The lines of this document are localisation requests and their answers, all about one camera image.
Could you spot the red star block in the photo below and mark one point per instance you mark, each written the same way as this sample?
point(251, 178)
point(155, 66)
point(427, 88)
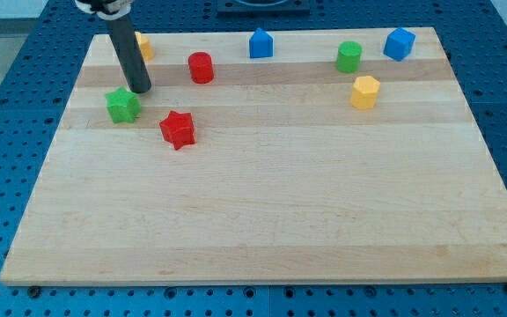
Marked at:
point(178, 129)

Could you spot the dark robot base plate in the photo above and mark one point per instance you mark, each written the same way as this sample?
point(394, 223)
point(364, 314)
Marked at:
point(263, 7)

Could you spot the blue pentagon house block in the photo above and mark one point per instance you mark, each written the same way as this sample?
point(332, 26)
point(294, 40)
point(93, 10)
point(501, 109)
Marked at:
point(261, 44)

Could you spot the white and black rod mount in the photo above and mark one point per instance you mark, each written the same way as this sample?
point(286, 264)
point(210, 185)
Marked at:
point(105, 9)

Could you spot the green cylinder block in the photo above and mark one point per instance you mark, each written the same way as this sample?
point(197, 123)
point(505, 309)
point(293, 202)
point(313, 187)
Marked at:
point(348, 56)

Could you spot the red cylinder block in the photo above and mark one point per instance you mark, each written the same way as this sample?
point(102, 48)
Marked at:
point(201, 67)

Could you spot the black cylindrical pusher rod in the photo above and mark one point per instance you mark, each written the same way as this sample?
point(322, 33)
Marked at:
point(123, 37)

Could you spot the light wooden board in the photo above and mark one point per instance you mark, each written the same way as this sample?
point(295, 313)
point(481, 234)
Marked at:
point(287, 182)

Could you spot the blue cube block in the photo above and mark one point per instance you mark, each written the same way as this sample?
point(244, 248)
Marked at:
point(399, 44)

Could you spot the green star block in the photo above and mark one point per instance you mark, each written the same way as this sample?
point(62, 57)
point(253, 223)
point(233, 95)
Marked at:
point(123, 105)

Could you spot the yellow hexagon block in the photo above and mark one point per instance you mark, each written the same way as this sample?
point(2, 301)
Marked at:
point(365, 92)

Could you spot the yellow block behind rod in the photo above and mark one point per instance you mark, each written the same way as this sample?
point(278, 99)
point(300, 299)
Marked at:
point(145, 46)

